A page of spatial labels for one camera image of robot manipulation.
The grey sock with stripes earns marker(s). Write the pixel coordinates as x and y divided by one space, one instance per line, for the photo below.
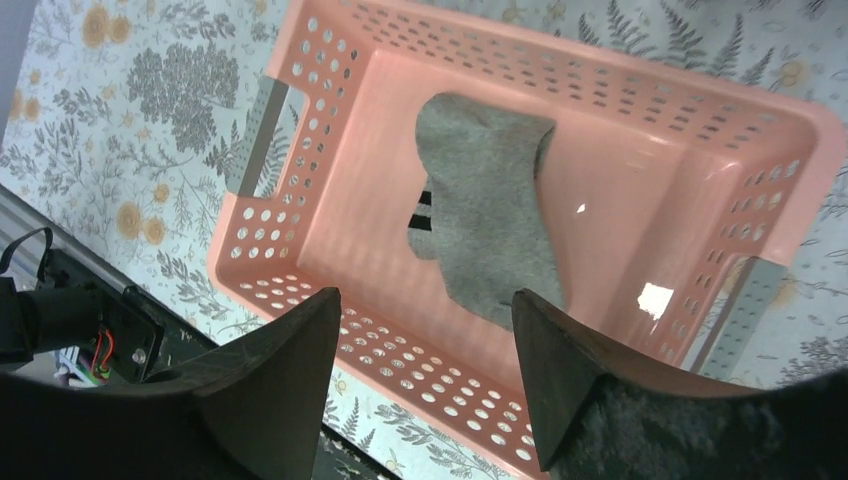
486 230

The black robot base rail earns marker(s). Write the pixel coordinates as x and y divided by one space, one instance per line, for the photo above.
80 300

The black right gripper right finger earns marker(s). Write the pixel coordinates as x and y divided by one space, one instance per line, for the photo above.
564 364

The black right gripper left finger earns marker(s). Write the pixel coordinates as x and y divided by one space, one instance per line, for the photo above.
252 408

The pink plastic basket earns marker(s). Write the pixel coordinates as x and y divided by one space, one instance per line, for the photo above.
660 170

